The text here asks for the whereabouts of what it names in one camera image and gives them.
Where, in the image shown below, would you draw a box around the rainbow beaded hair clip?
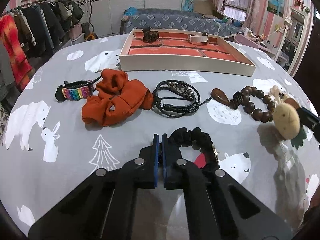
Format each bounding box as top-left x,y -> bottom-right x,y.
55,77 -> 101,102

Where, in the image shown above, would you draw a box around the black plastic claw hair clip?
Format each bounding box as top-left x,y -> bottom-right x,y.
143,26 -> 159,43

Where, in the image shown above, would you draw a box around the garment steamer with yellow base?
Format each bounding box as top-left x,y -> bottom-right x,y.
81,0 -> 98,41

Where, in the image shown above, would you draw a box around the red orange jacket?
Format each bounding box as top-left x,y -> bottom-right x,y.
1,15 -> 33,91

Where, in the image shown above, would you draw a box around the dark hanging clothes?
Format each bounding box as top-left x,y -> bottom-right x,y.
11,0 -> 85,58

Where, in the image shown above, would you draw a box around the grey polar bear tablecloth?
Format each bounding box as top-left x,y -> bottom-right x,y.
1,34 -> 319,239

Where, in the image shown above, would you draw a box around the brown wooden bead bracelet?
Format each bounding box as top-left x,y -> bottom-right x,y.
210,86 -> 277,124

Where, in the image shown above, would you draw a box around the blue poster on wall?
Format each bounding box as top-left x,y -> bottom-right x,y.
267,0 -> 285,17

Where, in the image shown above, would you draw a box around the cream flower hair accessory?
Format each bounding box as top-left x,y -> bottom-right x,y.
268,85 -> 286,105

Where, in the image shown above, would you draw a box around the orange fabric scrunchie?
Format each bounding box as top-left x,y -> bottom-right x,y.
82,69 -> 153,127

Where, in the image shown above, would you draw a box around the pink bedside cabinet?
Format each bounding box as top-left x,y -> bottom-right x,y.
234,34 -> 276,59

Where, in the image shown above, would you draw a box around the metal clothes rack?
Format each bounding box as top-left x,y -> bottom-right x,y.
1,0 -> 62,16

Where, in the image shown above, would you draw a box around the bed with blue patterned cover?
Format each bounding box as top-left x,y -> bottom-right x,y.
120,8 -> 244,38

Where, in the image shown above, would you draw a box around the black braided leather bracelet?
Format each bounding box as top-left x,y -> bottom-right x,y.
152,79 -> 213,119

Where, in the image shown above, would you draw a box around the window with pink curtains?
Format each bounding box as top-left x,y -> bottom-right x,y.
212,0 -> 266,32

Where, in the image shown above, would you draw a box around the white framed mirror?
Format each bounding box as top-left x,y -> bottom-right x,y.
274,6 -> 311,76

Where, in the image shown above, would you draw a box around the black fabric scrunchie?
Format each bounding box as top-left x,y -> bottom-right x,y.
168,127 -> 220,169

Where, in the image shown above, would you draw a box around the cream tray with orange lining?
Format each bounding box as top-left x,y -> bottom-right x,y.
119,28 -> 256,77

